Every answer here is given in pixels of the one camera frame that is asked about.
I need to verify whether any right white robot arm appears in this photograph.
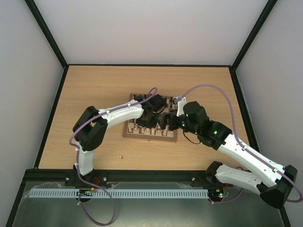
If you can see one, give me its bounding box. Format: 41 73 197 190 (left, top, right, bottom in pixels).
155 101 297 209

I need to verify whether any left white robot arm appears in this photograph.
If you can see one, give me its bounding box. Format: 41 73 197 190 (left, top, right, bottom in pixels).
69 94 167 176

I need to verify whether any wooden chess board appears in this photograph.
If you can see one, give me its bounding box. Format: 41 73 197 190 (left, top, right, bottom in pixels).
123 93 178 142

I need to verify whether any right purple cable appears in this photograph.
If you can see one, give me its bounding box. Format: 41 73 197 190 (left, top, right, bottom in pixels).
180 84 303 205

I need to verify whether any white slotted cable duct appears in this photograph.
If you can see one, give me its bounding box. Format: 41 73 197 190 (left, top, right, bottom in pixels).
29 189 209 199

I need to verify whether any black enclosure frame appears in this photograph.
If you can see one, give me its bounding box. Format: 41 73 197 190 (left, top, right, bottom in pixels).
4 0 292 227

